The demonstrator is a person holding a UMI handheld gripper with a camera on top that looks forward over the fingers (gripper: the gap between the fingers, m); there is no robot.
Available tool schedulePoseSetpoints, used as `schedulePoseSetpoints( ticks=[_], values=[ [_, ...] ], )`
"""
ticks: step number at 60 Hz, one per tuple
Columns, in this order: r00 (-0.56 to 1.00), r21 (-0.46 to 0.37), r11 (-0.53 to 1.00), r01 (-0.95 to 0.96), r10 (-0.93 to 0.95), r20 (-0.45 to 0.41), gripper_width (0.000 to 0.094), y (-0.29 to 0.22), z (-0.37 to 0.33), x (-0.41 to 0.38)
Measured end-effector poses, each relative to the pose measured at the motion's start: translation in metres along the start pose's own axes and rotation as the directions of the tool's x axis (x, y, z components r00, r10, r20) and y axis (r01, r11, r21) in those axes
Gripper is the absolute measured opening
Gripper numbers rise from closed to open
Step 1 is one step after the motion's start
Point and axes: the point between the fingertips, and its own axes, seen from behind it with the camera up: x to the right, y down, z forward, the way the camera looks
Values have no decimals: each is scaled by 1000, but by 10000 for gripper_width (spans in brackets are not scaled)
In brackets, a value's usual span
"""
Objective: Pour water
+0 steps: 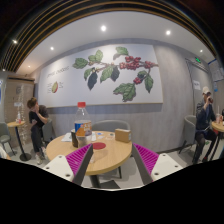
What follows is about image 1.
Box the flat round red coaster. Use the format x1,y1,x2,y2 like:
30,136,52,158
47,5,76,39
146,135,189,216
91,142,107,150

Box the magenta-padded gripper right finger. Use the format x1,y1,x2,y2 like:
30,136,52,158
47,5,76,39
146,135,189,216
131,143,184,186

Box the small round wooden side table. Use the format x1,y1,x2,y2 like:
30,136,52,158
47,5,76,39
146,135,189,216
6,120,33,162

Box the round ceiling lights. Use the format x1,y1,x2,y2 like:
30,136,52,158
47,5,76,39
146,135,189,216
12,24,205,54

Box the white door notice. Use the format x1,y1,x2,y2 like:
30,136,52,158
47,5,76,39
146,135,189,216
192,79,202,91

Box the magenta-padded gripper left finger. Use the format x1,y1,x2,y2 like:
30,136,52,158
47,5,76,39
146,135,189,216
41,143,94,186

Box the person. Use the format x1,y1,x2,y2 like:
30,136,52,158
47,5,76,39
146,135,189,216
26,96,50,165
192,86,218,164

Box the grey upholstered chair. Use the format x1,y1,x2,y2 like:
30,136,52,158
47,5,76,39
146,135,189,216
178,114,198,155
0,121,16,156
41,119,56,148
91,119,131,133

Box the coffee plant wall picture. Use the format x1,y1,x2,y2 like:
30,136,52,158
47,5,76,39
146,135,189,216
37,43,164,108

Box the white paper sheet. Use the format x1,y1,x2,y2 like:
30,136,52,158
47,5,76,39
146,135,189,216
60,131,105,143

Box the clear red-capped drink bottle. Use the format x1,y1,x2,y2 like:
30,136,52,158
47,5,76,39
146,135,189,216
74,101,93,149

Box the brown cardboard box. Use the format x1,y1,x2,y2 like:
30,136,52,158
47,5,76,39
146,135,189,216
114,128,132,144

